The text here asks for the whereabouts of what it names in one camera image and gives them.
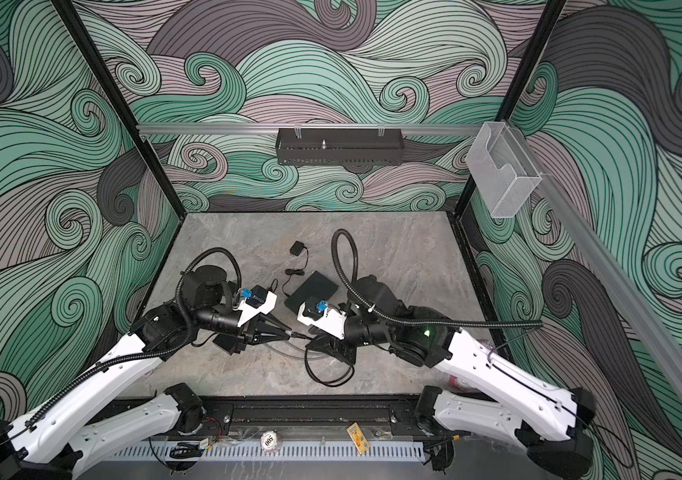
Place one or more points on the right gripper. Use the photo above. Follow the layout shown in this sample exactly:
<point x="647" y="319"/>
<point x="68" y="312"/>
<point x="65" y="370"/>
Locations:
<point x="335" y="346"/>

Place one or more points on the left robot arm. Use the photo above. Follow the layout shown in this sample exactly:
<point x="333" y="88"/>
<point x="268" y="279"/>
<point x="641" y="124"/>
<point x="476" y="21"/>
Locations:
<point x="62" y="439"/>

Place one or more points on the clear acrylic wall holder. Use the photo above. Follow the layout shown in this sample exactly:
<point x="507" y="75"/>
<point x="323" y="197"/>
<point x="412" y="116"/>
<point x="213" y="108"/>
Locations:
<point x="502" y="165"/>

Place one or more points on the black wall tray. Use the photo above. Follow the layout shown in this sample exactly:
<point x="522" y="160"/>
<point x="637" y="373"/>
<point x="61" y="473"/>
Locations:
<point x="339" y="147"/>

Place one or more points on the ribbed black network switch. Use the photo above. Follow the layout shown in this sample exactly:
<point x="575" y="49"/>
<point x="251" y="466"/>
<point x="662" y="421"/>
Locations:
<point x="231" y="344"/>

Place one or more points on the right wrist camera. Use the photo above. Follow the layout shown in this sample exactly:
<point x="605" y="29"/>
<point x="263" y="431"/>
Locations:
<point x="323" y="316"/>

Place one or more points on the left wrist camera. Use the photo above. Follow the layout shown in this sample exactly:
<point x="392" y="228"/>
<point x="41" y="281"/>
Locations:
<point x="253" y="302"/>

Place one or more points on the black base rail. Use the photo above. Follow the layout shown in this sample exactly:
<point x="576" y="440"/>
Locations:
<point x="317" y="411"/>

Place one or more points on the white slotted cable duct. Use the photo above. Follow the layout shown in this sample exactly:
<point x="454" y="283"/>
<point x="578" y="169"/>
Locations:
<point x="287" y="451"/>

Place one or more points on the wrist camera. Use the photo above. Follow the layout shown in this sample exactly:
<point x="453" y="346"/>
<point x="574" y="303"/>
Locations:
<point x="323" y="316"/>
<point x="253" y="302"/>

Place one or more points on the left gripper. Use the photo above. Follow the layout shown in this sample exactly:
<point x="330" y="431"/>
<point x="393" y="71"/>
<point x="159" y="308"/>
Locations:
<point x="259" y="335"/>

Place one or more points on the yellow tag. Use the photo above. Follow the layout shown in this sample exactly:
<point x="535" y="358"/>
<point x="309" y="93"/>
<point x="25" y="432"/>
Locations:
<point x="358" y="438"/>

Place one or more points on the pink white toy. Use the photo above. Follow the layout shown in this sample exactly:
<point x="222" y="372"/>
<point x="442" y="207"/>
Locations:
<point x="457" y="385"/>

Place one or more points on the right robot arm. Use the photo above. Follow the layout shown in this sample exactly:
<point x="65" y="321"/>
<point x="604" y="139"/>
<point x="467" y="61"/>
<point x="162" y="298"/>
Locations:
<point x="504" y="403"/>

